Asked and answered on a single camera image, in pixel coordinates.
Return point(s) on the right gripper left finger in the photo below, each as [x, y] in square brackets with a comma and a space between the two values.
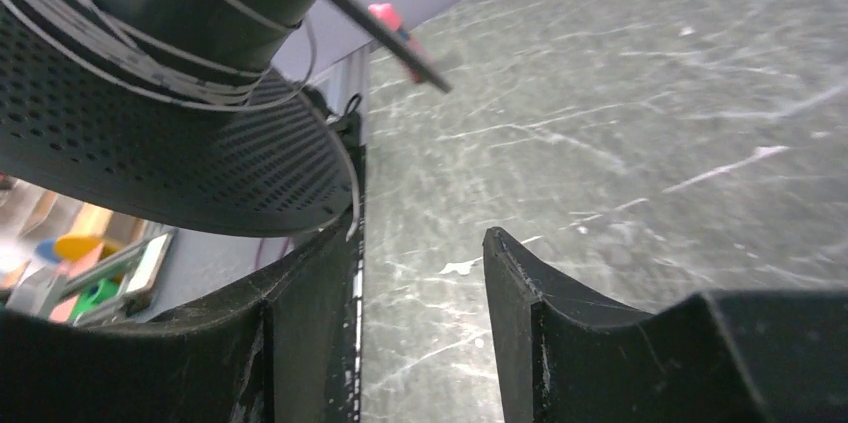
[270, 347]

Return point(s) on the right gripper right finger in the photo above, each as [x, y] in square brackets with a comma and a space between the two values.
[567, 353]

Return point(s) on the pink capped small bottle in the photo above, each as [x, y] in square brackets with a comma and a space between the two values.
[393, 23]

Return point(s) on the colourful objects outside enclosure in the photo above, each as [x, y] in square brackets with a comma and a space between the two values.
[73, 262]

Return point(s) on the black cable spool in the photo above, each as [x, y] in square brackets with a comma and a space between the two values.
[171, 111]

